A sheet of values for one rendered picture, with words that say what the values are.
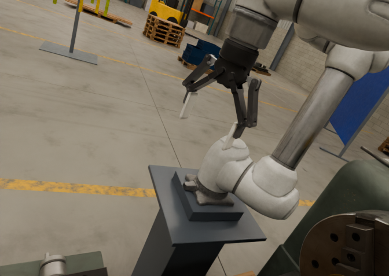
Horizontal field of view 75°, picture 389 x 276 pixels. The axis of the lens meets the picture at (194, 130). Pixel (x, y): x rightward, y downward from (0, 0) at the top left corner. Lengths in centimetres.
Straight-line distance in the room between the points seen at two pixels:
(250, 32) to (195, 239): 75
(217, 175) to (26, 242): 122
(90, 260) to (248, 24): 57
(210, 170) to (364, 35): 73
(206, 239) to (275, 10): 80
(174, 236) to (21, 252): 104
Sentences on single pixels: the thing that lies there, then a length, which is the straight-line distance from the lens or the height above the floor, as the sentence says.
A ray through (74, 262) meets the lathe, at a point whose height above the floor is 92.
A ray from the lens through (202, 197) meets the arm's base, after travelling 108.
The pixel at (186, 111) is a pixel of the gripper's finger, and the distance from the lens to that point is 62.
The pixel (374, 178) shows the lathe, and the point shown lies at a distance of 87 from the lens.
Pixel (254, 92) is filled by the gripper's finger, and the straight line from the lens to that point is 53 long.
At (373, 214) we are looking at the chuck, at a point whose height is 121.
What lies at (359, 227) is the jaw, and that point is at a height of 120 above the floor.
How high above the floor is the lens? 146
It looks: 24 degrees down
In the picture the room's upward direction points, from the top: 23 degrees clockwise
